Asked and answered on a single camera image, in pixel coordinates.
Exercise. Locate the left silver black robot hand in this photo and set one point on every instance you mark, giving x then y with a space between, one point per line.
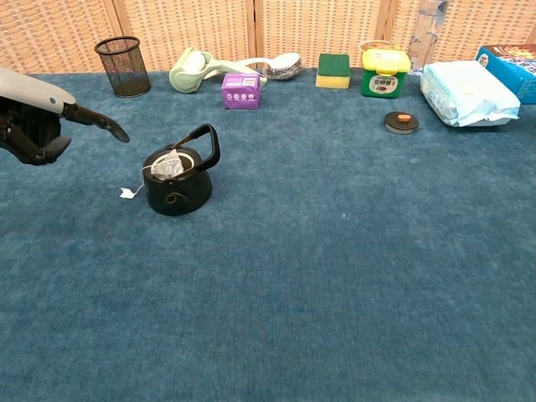
29 94

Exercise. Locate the pyramid tea bag with tag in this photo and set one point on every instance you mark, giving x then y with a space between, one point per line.
169 165

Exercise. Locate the small black round lid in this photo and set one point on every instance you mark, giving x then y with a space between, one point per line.
401 123

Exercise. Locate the black mesh pen holder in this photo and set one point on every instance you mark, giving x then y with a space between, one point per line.
125 71

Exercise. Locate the pale green lint roller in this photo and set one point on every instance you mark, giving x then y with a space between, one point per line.
186 71

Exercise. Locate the bamboo folding screen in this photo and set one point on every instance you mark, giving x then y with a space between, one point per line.
201 25

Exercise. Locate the small purple box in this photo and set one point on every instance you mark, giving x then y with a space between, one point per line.
241 92

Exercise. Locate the green and yellow sponge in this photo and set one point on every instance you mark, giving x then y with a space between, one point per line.
333 69

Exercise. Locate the blue table cloth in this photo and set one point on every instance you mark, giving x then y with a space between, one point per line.
293 272

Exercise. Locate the orange-lidded snack cup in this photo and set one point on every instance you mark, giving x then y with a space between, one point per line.
374 44

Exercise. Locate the yellow box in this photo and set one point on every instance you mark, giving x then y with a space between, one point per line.
383 79

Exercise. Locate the clear plastic water bottle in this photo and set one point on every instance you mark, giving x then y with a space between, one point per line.
427 33

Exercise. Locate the light blue wet wipes pack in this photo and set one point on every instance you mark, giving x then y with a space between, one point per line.
465 92

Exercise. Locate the blue cookie box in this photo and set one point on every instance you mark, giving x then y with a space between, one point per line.
515 71

